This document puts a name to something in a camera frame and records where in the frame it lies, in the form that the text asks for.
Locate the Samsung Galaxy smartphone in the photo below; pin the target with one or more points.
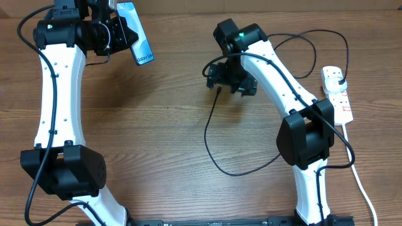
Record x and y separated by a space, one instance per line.
140 49

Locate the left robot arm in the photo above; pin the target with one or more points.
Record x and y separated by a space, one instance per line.
60 163

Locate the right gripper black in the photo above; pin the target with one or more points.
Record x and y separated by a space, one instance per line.
218 78

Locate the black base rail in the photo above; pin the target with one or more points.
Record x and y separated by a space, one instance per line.
333 220

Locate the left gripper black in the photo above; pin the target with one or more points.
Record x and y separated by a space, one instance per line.
126 37

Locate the white power strip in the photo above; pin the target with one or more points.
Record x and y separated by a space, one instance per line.
340 101

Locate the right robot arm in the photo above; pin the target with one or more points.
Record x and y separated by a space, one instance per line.
307 130

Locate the white charger plug adapter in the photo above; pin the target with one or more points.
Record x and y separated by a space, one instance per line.
333 86

